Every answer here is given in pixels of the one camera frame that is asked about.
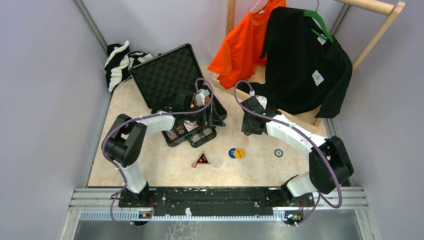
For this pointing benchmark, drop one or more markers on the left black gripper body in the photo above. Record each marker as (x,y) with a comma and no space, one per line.
(197,117)

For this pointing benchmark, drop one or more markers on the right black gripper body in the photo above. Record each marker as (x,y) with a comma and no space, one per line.
(247,127)

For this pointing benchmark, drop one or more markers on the black poker set case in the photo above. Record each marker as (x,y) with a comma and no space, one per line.
(162,77)

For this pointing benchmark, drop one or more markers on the green 20 chip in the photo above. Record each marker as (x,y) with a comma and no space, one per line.
(278,153)

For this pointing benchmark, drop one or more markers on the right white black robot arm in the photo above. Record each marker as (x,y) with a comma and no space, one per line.
(329,164)

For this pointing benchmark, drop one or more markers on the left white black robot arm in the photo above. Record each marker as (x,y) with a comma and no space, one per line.
(123,143)

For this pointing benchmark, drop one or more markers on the red playing card deck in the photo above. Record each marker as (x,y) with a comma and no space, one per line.
(190,125)

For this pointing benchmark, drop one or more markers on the purple black chip stack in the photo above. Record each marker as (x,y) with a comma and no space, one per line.
(180,130)

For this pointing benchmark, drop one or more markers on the yellow big blind button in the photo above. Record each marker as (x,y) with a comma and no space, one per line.
(239,153)

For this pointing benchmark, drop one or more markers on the blue orange chip stack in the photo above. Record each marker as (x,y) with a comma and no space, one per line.
(172,135)

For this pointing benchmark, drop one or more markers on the blue small blind button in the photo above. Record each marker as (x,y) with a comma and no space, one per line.
(231,153)

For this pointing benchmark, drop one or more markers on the clear dealer button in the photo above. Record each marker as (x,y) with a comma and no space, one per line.
(217,162)

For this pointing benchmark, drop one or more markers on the black red triangle token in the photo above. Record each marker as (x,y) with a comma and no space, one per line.
(202,159)

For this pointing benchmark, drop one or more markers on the orange t-shirt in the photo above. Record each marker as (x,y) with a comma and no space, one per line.
(240,51)

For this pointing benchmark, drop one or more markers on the black t-shirt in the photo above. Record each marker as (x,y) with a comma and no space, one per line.
(304,70)

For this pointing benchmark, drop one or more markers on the black white striped cloth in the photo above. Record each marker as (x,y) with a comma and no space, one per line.
(120,60)

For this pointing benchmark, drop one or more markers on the pink clothes hanger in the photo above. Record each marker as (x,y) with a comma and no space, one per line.
(258,6)

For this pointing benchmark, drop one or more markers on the green clothes hanger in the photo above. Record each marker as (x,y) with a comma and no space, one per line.
(317,17)

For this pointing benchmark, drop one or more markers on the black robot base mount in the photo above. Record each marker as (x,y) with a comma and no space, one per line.
(255,201)

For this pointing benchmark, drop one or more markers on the aluminium frame rail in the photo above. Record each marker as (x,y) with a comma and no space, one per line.
(92,213)

